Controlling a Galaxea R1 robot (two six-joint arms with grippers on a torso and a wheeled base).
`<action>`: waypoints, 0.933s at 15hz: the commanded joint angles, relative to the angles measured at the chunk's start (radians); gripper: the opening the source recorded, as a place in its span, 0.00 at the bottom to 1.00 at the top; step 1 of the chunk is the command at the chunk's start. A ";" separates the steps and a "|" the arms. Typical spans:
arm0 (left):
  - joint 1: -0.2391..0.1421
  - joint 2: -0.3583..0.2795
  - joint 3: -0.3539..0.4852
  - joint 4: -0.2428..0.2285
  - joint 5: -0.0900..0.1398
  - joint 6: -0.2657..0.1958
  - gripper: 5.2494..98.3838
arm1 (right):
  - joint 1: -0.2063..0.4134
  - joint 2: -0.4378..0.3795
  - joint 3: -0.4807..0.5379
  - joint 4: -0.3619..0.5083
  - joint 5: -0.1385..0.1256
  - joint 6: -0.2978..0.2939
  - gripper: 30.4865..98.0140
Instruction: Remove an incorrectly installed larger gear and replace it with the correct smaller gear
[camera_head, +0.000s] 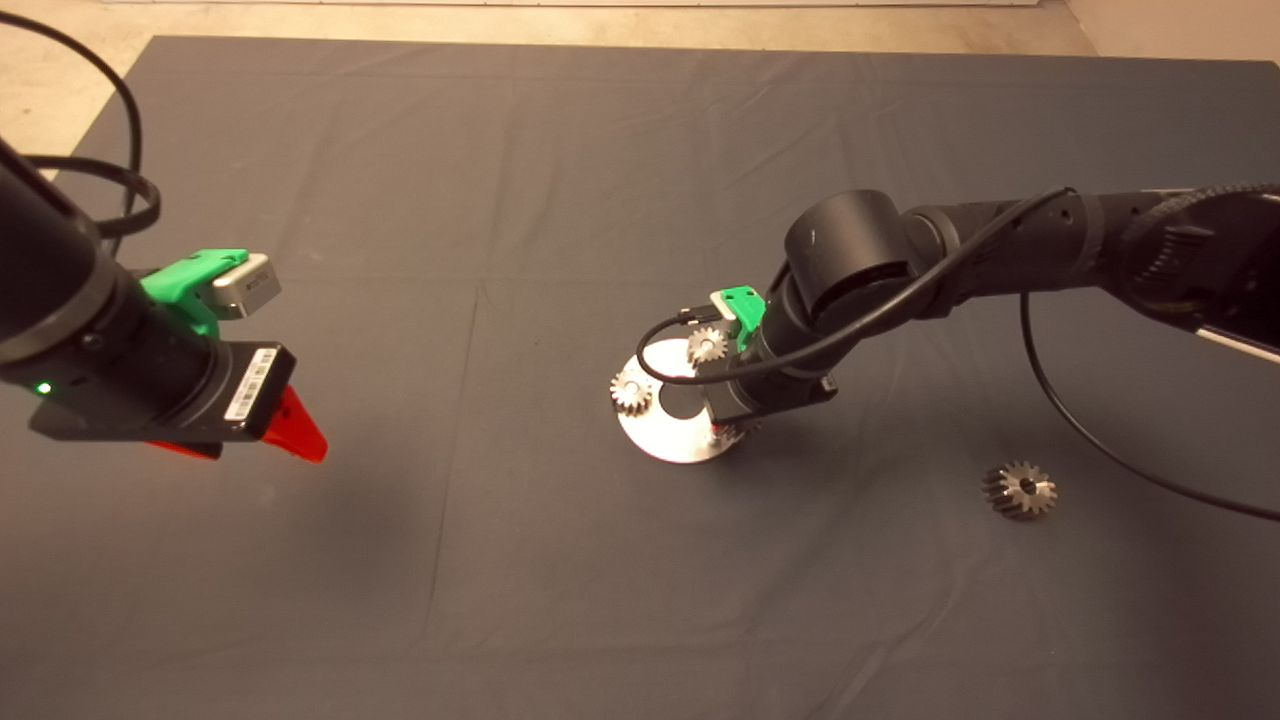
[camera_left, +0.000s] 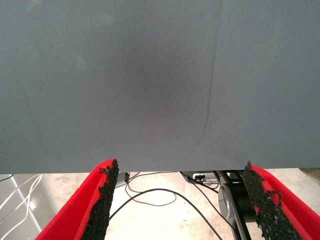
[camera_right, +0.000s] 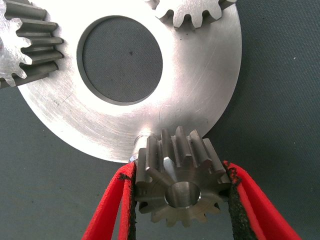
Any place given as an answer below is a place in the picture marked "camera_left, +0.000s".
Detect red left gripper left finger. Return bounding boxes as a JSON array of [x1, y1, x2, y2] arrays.
[[34, 157, 120, 240]]

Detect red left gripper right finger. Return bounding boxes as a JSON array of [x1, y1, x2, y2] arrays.
[[242, 160, 320, 240]]

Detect brown cardboard box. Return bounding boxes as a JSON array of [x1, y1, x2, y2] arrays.
[[299, 167, 320, 177]]

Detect silver round wheel hub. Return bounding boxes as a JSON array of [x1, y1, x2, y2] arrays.
[[217, 184, 237, 222]]

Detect grey adapter box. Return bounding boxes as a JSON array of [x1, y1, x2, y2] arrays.
[[117, 171, 130, 187]]

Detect grey base housing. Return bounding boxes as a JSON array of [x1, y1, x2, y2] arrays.
[[179, 171, 220, 187]]

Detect dark grey table cloth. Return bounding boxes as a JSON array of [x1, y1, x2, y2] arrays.
[[0, 0, 320, 175]]

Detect black base frame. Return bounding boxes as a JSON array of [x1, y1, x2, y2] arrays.
[[214, 170, 258, 240]]

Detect white floor cable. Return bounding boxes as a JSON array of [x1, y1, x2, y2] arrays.
[[0, 174, 44, 240], [0, 174, 42, 210]]

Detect looped black floor cable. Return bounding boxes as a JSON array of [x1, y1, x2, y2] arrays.
[[124, 172, 178, 207]]

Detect long black floor cable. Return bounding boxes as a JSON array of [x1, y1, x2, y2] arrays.
[[109, 188, 223, 240]]

